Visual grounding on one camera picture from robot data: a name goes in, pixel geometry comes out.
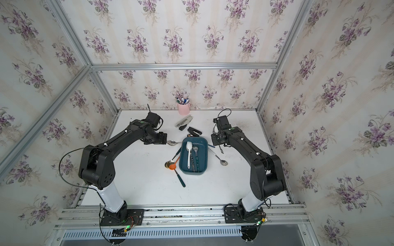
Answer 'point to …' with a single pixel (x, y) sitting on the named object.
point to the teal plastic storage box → (193, 156)
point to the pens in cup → (181, 100)
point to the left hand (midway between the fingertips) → (163, 142)
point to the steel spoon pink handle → (172, 142)
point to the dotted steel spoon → (222, 162)
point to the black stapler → (195, 132)
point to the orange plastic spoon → (173, 166)
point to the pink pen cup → (184, 109)
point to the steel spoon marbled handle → (192, 161)
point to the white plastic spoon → (189, 146)
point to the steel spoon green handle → (195, 148)
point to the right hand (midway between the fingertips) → (220, 139)
